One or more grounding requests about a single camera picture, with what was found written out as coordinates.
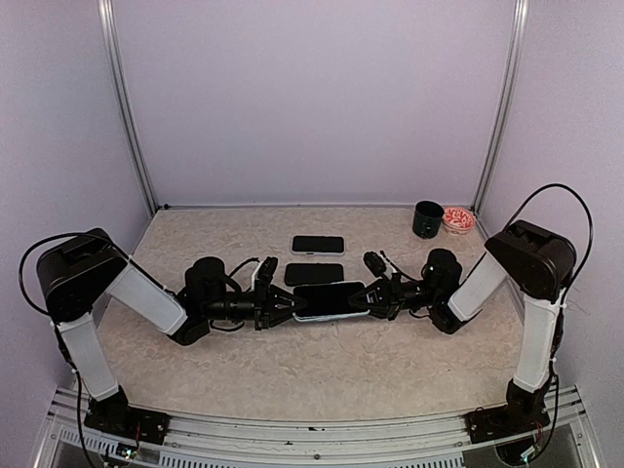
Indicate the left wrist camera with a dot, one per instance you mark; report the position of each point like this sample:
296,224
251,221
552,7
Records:
262,276

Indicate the aluminium frame post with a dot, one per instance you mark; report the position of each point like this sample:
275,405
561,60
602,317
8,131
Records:
503,108
113,51

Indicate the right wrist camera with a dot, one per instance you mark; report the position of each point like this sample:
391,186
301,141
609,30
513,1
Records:
379,267

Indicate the red white patterned bowl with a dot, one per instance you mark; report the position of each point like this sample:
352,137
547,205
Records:
458,220

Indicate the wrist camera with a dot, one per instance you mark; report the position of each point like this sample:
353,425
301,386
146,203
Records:
379,267
262,276

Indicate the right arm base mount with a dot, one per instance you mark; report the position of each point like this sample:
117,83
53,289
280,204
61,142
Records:
523,412

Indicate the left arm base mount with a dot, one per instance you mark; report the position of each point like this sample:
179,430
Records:
114,416

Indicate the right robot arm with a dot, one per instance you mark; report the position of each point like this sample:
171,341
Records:
538,261

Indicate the left aluminium frame post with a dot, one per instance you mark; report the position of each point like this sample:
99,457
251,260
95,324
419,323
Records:
113,51

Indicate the green edged smartphone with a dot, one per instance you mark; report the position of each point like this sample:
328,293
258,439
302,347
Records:
314,274

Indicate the right aluminium frame post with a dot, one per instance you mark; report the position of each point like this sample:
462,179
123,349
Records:
503,108

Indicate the dark green mug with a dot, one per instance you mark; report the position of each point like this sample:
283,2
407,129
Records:
427,219

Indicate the front aluminium rail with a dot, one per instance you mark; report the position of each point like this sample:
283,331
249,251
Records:
440,440

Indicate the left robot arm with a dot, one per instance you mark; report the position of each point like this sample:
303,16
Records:
86,269

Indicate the black phone case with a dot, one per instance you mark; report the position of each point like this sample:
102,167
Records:
292,284

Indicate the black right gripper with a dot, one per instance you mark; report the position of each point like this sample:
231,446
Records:
383,292

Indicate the silver edged black smartphone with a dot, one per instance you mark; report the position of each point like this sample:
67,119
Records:
329,300

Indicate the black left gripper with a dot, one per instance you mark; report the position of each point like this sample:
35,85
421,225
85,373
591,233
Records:
276,295

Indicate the light blue phone case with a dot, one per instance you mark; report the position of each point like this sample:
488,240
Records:
326,318

